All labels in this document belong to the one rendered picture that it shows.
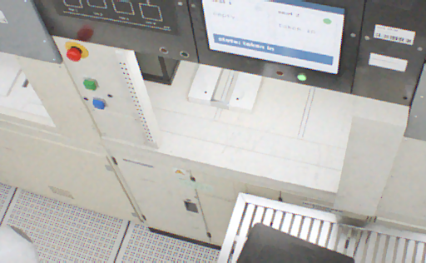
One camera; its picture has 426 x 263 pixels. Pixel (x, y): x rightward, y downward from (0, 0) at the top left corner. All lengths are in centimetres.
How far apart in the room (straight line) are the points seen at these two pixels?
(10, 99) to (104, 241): 89
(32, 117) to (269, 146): 80
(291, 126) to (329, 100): 16
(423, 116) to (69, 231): 188
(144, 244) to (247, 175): 99
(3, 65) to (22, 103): 20
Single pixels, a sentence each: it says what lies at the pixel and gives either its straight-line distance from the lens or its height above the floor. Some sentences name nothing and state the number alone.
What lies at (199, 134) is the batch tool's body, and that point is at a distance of 194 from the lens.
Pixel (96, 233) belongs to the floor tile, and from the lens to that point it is 282.
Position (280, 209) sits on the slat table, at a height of 76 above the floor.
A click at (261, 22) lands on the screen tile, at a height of 160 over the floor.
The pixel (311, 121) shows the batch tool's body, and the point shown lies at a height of 87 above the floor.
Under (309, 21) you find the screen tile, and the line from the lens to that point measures 120.
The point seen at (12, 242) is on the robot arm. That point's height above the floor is 150.
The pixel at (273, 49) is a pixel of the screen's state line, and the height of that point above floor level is 151.
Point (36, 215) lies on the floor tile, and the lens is 295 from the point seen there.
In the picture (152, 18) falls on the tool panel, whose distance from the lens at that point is 134.
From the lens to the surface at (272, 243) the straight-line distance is 163.
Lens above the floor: 255
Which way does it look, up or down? 57 degrees down
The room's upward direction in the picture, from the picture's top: 11 degrees counter-clockwise
